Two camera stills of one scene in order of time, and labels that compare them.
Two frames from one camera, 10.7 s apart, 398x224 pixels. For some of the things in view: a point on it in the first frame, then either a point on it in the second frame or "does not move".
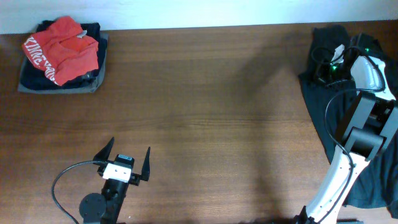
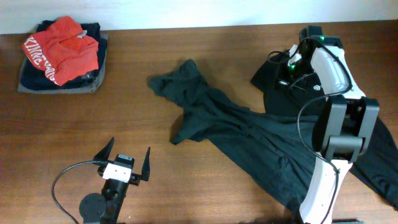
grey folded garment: (87, 89) does not move
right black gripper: (320, 78) to (282, 82)
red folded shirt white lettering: (63, 50) does not move
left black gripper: (135, 178) does not move
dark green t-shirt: (375, 183) to (277, 152)
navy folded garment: (33, 78) does not move
